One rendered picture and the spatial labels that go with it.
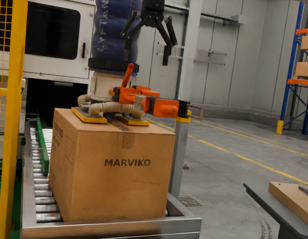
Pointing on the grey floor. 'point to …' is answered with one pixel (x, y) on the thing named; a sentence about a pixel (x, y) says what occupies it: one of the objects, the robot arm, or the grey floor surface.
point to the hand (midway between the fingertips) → (146, 59)
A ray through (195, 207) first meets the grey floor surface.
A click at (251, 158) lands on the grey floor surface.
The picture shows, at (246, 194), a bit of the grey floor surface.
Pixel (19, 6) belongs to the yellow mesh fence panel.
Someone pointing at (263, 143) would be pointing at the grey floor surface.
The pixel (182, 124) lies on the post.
